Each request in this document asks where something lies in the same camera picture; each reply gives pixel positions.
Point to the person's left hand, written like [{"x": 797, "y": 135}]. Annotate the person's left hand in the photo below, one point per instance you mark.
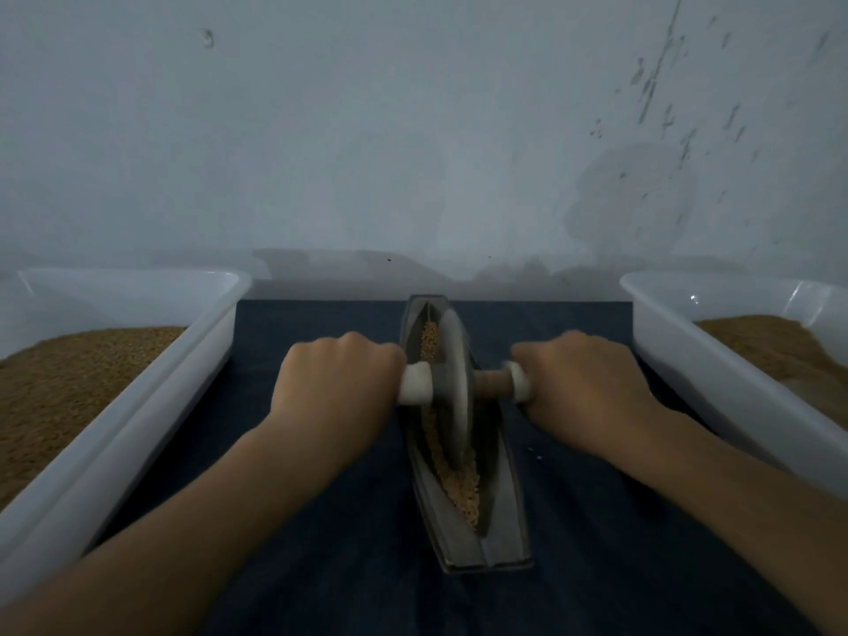
[{"x": 331, "y": 391}]

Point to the person's right hand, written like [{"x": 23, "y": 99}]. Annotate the person's right hand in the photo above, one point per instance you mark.
[{"x": 586, "y": 391}]

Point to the white plastic tray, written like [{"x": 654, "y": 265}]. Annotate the white plastic tray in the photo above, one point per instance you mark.
[
  {"x": 709, "y": 384},
  {"x": 146, "y": 397}
]

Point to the small ground grain portion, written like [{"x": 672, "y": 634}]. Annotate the small ground grain portion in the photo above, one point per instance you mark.
[{"x": 461, "y": 486}]

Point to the boat-shaped metal grinding trough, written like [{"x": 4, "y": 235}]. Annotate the boat-shaped metal grinding trough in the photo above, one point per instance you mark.
[{"x": 504, "y": 543}]

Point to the person's right forearm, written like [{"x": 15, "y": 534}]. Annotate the person's right forearm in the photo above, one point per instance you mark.
[{"x": 749, "y": 517}]

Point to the person's left forearm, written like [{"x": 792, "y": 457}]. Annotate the person's left forearm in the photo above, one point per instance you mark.
[{"x": 159, "y": 543}]

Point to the dark blue tablecloth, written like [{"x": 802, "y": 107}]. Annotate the dark blue tablecloth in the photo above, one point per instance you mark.
[{"x": 345, "y": 550}]

